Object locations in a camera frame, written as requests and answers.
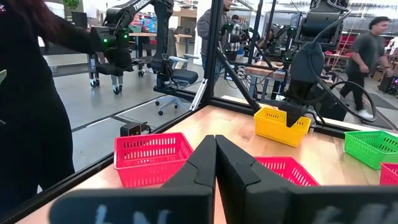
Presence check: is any wheeled robot stand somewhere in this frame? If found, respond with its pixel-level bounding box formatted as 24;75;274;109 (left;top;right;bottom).
88;52;147;96

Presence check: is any yellow plastic basket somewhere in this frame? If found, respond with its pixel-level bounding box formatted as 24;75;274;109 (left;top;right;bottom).
253;107;312;148

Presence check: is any black and white office chair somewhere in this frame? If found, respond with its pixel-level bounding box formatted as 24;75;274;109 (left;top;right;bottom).
154;54;200;116

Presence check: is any small black table camera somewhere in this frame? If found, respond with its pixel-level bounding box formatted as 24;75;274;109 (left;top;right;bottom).
119;121;152;138

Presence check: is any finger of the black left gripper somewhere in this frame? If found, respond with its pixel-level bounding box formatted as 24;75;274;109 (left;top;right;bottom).
277;100;307;128

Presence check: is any black looped cable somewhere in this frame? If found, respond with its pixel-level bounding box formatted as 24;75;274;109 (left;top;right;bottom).
328;80;379;124

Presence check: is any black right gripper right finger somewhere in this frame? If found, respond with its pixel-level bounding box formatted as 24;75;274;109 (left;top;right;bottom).
215;134;398;224

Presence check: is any wooden background table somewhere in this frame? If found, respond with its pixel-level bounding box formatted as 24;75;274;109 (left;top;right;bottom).
244;60;334;102

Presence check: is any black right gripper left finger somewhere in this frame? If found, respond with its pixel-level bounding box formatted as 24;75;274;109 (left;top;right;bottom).
49;134;218;224

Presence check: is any green plastic basket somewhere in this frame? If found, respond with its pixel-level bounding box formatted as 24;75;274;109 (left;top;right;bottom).
344;130;398;170

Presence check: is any red plastic basket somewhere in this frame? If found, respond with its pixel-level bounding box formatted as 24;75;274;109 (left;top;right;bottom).
113;132;194;189
254;156;320;187
379;162;398;186

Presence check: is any person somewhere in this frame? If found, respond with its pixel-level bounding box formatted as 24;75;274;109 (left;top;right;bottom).
339;16;394;121
197;0;234;83
0;0;96;215
224;14;247;62

